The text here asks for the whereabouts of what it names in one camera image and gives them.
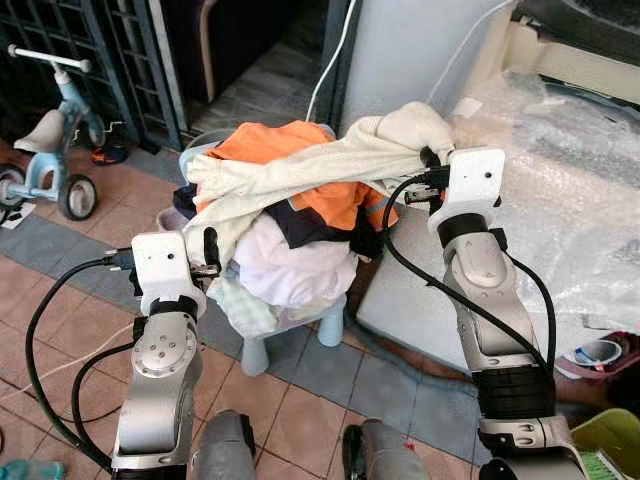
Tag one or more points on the cream cloth garment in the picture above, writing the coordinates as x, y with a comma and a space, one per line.
300, 165

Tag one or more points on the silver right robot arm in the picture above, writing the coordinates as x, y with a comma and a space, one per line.
490, 285

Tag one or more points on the white grey washing machine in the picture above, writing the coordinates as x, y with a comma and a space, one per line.
420, 50

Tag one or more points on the pink plastic basin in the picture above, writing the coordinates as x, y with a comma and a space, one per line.
172, 218

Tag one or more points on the green checked cloth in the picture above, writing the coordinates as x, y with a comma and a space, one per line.
245, 308

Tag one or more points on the white lavender garment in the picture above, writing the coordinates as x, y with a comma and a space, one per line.
295, 265

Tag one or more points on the orange garment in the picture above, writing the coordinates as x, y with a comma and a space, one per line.
340, 200

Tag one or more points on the dark navy garment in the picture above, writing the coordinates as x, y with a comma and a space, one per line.
310, 228

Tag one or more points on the light blue plastic stool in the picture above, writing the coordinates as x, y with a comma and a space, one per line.
290, 335

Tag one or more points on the clear bubble wrap sheet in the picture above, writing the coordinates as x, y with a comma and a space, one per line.
560, 180

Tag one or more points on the orange black shoe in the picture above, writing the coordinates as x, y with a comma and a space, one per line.
108, 155

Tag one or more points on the light blue child tricycle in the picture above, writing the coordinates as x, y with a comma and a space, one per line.
50, 150

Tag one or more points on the grey left robot leg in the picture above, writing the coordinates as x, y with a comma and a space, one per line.
225, 450

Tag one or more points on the grey robot leg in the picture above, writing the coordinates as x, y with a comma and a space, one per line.
225, 450
395, 455

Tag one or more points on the wooden chair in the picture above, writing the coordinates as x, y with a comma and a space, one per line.
206, 45

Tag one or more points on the black metal gate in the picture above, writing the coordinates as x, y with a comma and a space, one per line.
120, 60

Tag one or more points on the white round bowl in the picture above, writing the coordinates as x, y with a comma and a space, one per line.
595, 355

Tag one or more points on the green plastic bin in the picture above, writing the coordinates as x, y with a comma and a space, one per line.
605, 440

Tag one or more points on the grey right robot leg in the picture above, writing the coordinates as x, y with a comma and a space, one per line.
395, 455

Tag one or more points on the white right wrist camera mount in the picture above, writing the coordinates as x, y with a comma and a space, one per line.
476, 180

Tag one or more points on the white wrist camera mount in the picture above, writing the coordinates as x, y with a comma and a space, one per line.
165, 265
476, 180

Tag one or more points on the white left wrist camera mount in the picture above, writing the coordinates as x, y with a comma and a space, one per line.
165, 265

